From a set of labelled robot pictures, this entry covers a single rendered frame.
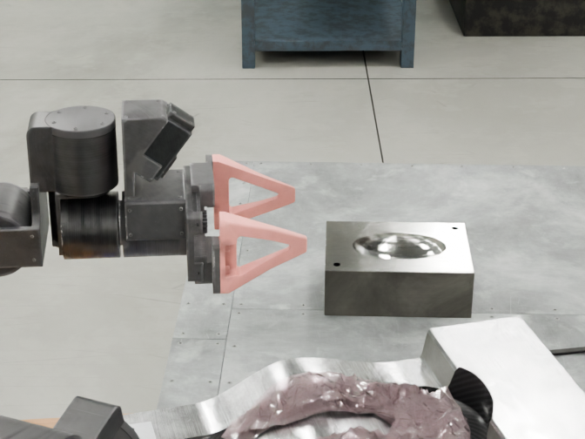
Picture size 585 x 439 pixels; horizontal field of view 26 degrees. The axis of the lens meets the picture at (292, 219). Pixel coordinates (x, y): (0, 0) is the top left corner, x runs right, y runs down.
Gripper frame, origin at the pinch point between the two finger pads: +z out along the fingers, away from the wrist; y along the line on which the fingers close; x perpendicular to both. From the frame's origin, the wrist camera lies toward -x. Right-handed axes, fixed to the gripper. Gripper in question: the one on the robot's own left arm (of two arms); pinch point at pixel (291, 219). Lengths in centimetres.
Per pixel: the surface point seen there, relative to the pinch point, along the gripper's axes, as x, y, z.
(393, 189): 40, 89, 26
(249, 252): 40, 69, 1
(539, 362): 28.5, 18.8, 30.3
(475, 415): 32.7, 15.4, 22.5
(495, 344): 28.6, 23.1, 26.3
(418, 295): 36, 48, 22
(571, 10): 107, 397, 158
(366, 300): 37, 49, 16
